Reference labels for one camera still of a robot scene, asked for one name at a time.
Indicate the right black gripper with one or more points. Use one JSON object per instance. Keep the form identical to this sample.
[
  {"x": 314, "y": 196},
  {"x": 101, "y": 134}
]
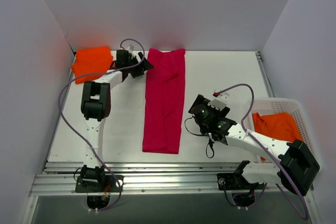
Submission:
[{"x": 196, "y": 103}]

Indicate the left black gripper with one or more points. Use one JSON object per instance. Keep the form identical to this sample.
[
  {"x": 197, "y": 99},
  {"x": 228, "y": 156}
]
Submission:
[{"x": 138, "y": 66}]

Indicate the crimson red t-shirt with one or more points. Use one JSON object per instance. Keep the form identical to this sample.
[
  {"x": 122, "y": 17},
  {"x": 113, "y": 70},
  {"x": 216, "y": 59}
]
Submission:
[{"x": 164, "y": 102}]

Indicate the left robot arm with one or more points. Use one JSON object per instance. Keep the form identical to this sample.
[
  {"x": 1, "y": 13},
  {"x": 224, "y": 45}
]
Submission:
[{"x": 96, "y": 107}]

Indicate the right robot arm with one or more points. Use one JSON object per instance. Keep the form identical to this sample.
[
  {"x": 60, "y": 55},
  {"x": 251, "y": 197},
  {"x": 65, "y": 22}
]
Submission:
[{"x": 291, "y": 164}]

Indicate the folded orange t-shirt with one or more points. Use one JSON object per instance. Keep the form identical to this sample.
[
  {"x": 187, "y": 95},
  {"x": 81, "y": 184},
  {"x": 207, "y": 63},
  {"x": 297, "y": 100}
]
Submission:
[{"x": 92, "y": 60}]

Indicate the white plastic basket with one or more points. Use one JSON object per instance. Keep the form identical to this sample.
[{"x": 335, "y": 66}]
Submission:
[{"x": 268, "y": 106}]

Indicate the crumpled orange t-shirt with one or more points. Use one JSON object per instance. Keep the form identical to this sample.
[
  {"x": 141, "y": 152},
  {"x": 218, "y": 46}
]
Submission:
[{"x": 280, "y": 126}]

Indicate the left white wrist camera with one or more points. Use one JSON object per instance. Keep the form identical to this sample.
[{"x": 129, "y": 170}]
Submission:
[{"x": 130, "y": 49}]

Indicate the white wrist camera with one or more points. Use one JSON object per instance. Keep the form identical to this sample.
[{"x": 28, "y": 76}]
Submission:
[
  {"x": 130, "y": 49},
  {"x": 220, "y": 101}
]

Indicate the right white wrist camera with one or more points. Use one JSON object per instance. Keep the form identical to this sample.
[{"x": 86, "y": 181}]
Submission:
[{"x": 220, "y": 101}]

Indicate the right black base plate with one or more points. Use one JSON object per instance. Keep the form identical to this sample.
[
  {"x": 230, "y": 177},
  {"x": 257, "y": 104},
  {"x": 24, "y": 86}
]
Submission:
[{"x": 230, "y": 181}]

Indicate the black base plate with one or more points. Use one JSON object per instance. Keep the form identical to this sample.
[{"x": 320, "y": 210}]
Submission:
[
  {"x": 230, "y": 181},
  {"x": 109, "y": 185}
]

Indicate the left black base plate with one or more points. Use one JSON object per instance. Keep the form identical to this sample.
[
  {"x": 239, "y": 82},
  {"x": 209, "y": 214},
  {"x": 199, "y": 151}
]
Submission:
[{"x": 109, "y": 185}]

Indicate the aluminium rail frame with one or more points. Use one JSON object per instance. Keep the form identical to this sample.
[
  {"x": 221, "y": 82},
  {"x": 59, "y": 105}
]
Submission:
[{"x": 190, "y": 171}]

